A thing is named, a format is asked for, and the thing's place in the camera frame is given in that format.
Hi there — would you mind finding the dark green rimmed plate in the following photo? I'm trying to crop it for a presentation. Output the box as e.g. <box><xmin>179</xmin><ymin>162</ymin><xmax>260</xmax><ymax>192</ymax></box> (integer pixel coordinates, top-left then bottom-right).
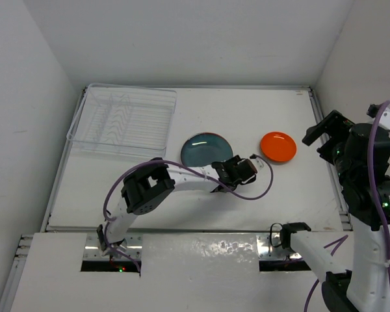
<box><xmin>180</xmin><ymin>135</ymin><xmax>234</xmax><ymax>167</ymax></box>

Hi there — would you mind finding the orange plastic plate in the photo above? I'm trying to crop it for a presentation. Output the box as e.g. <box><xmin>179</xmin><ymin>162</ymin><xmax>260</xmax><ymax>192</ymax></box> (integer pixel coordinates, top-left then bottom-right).
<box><xmin>260</xmin><ymin>131</ymin><xmax>297</xmax><ymax>163</ymax></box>

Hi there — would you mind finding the red plate with teal flower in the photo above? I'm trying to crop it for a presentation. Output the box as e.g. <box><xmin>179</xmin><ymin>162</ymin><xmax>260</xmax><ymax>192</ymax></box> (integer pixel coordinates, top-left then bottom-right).
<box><xmin>195</xmin><ymin>131</ymin><xmax>222</xmax><ymax>137</ymax></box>

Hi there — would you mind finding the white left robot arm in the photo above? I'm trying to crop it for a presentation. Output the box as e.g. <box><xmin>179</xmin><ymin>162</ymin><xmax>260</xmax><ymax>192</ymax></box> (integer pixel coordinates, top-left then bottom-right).
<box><xmin>97</xmin><ymin>155</ymin><xmax>264</xmax><ymax>255</ymax></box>

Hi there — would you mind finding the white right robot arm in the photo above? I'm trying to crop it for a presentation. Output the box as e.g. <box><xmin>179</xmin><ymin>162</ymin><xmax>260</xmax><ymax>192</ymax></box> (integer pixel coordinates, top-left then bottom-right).
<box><xmin>280</xmin><ymin>105</ymin><xmax>390</xmax><ymax>311</ymax></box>

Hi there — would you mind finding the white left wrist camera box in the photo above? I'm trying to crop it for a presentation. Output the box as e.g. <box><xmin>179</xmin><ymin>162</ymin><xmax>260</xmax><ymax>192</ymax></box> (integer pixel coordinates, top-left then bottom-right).
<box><xmin>249</xmin><ymin>154</ymin><xmax>265</xmax><ymax>172</ymax></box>

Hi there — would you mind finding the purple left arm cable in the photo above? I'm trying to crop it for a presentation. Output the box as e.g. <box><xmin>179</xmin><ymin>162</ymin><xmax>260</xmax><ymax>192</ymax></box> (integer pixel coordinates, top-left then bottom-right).
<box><xmin>103</xmin><ymin>153</ymin><xmax>274</xmax><ymax>270</ymax></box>

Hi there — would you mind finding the thin black cable right base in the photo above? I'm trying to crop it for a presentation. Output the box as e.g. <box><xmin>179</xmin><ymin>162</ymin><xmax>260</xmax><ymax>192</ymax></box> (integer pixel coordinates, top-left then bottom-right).
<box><xmin>268</xmin><ymin>222</ymin><xmax>289</xmax><ymax>253</ymax></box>

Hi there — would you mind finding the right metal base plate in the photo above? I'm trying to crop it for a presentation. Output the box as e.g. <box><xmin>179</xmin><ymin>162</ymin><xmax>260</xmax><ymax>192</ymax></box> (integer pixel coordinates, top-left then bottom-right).
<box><xmin>256</xmin><ymin>233</ymin><xmax>302</xmax><ymax>261</ymax></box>

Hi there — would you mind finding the metal base plate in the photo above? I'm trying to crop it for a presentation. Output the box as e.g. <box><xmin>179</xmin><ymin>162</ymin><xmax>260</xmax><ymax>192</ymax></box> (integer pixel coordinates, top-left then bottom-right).
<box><xmin>83</xmin><ymin>234</ymin><xmax>144</xmax><ymax>261</ymax></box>
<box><xmin>256</xmin><ymin>233</ymin><xmax>302</xmax><ymax>261</ymax></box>

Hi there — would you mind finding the white wire dish rack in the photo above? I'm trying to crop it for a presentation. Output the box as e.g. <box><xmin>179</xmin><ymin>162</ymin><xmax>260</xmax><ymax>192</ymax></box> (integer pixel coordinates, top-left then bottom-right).
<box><xmin>66</xmin><ymin>83</ymin><xmax>177</xmax><ymax>159</ymax></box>

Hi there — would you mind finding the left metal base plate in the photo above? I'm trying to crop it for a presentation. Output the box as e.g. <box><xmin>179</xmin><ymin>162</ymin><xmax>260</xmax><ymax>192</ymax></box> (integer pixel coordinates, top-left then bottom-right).
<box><xmin>83</xmin><ymin>234</ymin><xmax>144</xmax><ymax>261</ymax></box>

